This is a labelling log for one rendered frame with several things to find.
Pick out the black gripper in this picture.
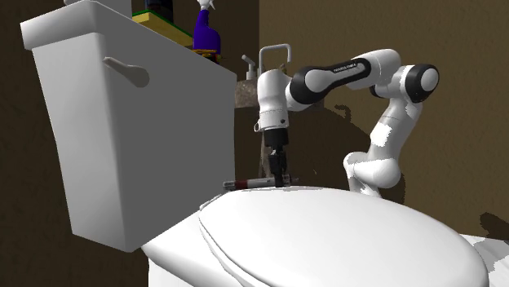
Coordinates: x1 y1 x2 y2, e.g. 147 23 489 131
263 127 290 188

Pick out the red and white marker pen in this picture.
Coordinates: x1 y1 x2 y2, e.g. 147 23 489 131
222 177 300 190

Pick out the bathroom sink with faucet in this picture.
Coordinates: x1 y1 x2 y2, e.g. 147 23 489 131
234 43 294 109

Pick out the white toilet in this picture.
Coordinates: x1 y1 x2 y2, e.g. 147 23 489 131
20 0 509 287

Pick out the purple spray bottle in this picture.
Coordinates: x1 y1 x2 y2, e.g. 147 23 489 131
193 0 222 60

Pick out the yellow and green book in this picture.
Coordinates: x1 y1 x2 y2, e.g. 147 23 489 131
131 9 194 49

